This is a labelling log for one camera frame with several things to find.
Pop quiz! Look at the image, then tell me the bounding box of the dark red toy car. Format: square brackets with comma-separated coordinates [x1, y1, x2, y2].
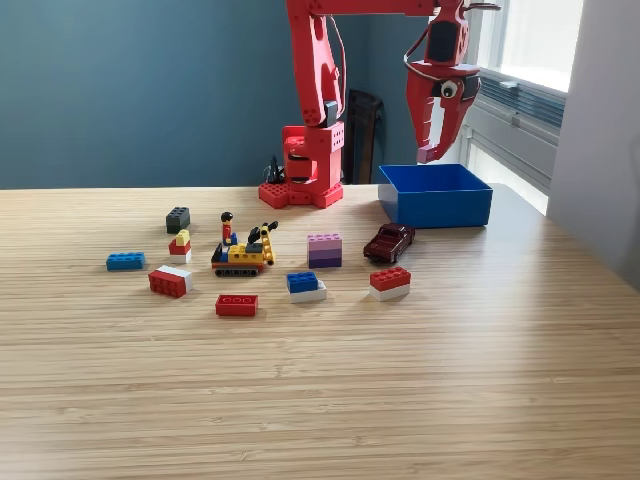
[362, 222, 417, 265]

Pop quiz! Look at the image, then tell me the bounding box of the blue and white brick stack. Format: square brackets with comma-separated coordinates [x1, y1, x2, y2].
[285, 271, 328, 305]

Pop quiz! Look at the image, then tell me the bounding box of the blue plastic bin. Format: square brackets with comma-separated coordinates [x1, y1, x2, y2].
[377, 163, 494, 230]

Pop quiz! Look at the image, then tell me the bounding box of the dark folded chair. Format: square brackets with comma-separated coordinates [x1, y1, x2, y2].
[343, 88, 387, 185]

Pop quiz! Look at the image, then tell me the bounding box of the grey window vent unit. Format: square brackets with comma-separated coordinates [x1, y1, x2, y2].
[462, 68, 567, 189]

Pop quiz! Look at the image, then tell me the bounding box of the red on white brick stack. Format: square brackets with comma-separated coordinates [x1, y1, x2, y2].
[369, 266, 413, 302]

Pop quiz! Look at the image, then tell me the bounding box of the pink and purple brick stack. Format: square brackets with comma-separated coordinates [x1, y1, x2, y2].
[306, 232, 344, 270]

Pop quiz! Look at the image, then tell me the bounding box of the small yellow toy digger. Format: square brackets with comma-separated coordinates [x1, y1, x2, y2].
[210, 220, 280, 278]

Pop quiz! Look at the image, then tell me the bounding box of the toy figure red shirt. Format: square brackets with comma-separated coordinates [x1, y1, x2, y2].
[220, 211, 239, 247]

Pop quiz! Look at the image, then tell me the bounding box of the red building brick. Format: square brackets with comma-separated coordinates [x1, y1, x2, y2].
[214, 293, 260, 317]

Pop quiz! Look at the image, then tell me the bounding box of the black building brick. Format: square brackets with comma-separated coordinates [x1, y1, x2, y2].
[165, 205, 192, 235]

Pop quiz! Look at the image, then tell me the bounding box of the yellow red white brick stack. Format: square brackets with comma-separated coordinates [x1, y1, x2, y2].
[168, 228, 193, 265]

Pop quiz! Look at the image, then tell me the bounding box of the red and white tipped brick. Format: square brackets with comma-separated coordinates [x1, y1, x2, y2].
[147, 264, 194, 300]

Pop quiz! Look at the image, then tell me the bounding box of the blue flat building brick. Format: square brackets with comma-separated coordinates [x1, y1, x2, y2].
[105, 251, 147, 273]

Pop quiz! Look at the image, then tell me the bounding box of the white window frame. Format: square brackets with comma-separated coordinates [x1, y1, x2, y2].
[472, 0, 585, 94]

